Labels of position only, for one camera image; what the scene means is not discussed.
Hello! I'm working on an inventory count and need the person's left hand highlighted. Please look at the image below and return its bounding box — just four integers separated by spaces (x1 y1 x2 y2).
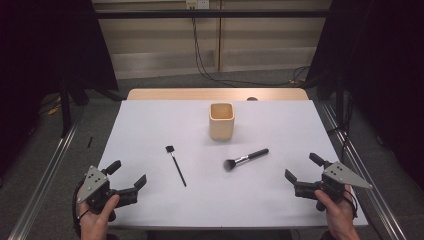
77 194 121 240

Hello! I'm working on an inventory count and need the black stand post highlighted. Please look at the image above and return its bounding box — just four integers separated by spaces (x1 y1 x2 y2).
59 78 74 138

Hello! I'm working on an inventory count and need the thin black makeup brush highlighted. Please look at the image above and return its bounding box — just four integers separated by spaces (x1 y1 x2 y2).
165 145 188 188

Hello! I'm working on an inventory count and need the white wall outlet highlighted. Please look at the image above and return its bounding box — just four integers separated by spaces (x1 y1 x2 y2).
185 0 210 10

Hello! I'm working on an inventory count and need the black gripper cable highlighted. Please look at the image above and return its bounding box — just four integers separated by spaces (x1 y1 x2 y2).
71 179 92 238
344 194 359 219

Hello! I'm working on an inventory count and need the yellow floor cable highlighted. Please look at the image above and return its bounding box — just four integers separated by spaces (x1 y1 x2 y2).
46 95 64 116

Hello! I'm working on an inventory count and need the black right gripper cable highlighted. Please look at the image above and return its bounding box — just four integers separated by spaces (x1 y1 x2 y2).
344 194 359 219

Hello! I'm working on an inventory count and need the black horizontal bar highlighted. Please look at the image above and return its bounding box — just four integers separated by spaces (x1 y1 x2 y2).
94 9 332 20

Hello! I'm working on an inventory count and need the white table mat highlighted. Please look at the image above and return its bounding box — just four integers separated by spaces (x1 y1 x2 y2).
98 99 369 230

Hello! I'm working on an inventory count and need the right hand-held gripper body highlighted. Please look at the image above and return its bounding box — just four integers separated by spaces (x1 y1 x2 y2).
315 161 374 213

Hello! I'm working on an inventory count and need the black powder brush silver ferrule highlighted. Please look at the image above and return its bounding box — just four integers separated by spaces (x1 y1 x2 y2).
223 148 270 173

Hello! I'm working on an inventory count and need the black wall cable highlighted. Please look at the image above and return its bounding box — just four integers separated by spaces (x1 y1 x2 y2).
191 17 312 88

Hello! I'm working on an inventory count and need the beige square cup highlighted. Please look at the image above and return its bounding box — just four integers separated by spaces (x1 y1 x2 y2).
208 102 236 141

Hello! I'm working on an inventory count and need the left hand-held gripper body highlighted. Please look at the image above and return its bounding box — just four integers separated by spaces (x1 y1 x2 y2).
76 165 118 223

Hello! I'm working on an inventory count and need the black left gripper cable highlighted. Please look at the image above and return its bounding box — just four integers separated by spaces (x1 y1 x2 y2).
71 179 92 238

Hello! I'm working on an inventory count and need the person's right hand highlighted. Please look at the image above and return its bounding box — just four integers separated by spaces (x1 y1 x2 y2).
314 184 361 240

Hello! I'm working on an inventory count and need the metal floor rail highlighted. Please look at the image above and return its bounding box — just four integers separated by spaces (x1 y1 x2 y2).
7 109 88 240
319 101 408 240

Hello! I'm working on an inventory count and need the black curtain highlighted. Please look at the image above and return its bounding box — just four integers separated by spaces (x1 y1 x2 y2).
0 0 120 178
305 0 424 193

